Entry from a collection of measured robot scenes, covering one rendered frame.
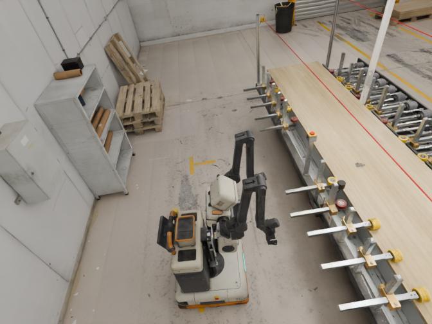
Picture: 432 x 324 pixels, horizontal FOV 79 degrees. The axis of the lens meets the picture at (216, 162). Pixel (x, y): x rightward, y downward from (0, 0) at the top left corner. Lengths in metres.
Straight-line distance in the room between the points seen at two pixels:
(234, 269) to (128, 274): 1.22
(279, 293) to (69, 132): 2.80
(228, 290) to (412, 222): 1.56
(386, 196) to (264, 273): 1.36
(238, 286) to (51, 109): 2.57
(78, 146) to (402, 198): 3.30
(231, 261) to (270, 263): 0.50
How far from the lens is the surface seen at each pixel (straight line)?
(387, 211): 2.46
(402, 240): 2.34
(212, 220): 1.89
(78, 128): 3.34
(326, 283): 3.01
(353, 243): 2.54
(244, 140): 1.78
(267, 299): 2.88
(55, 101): 3.23
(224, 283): 2.64
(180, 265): 2.19
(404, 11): 9.42
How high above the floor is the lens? 2.71
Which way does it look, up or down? 42 degrees down
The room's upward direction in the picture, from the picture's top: 9 degrees counter-clockwise
